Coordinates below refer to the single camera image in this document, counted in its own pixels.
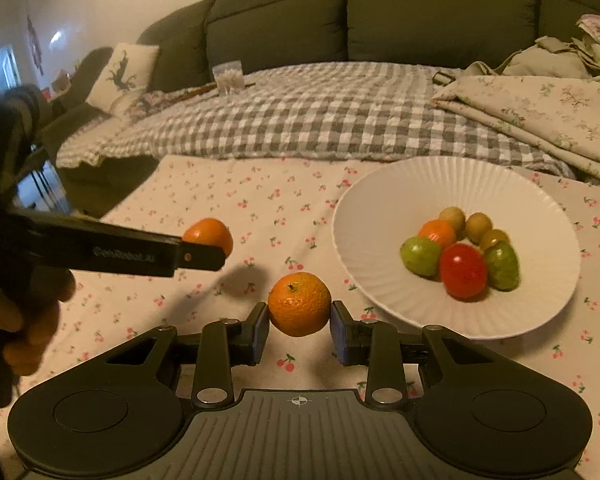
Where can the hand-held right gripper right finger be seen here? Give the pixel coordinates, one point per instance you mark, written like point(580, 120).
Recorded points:
point(341, 332)

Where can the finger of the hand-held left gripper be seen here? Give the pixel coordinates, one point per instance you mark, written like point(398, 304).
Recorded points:
point(200, 257)

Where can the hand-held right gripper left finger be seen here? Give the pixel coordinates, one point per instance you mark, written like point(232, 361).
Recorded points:
point(260, 332)

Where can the mandarin orange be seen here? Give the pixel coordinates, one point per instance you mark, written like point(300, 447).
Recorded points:
point(207, 232)
point(435, 232)
point(299, 304)

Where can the light green fruit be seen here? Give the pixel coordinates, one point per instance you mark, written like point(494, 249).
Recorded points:
point(419, 256)

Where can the red tomato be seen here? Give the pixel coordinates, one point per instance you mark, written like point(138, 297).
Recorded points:
point(462, 270)

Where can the pale yellow fruit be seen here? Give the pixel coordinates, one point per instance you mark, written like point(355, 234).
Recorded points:
point(452, 218)

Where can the small yellow fruit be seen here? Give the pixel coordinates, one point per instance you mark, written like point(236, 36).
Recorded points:
point(478, 226)

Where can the dark green fruit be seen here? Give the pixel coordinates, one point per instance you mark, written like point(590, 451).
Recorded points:
point(502, 266)

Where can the olive yellow fruit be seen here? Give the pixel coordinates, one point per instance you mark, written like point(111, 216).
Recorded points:
point(494, 237)

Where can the white ribbed plate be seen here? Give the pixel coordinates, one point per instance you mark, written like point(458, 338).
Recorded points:
point(529, 260)

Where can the person's left hand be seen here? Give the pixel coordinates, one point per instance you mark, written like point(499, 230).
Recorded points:
point(35, 325)

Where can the dark floral cloth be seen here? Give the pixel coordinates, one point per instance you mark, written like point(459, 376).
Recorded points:
point(147, 102)

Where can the wooden stick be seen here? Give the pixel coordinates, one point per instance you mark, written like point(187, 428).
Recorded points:
point(202, 91)

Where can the white embroidered pillow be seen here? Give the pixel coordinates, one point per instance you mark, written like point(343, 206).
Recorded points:
point(122, 80)

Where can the grey checked blanket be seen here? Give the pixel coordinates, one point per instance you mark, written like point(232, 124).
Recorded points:
point(305, 115)

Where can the clear cup of cotton swabs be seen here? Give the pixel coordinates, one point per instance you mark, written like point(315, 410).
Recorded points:
point(228, 77)

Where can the folded floral cloth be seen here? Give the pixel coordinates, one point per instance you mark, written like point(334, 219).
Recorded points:
point(529, 110)

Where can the green sofa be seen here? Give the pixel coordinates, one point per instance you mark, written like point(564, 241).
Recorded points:
point(429, 10)

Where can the beige crumpled cloth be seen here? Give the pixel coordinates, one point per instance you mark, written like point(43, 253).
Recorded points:
point(539, 57)

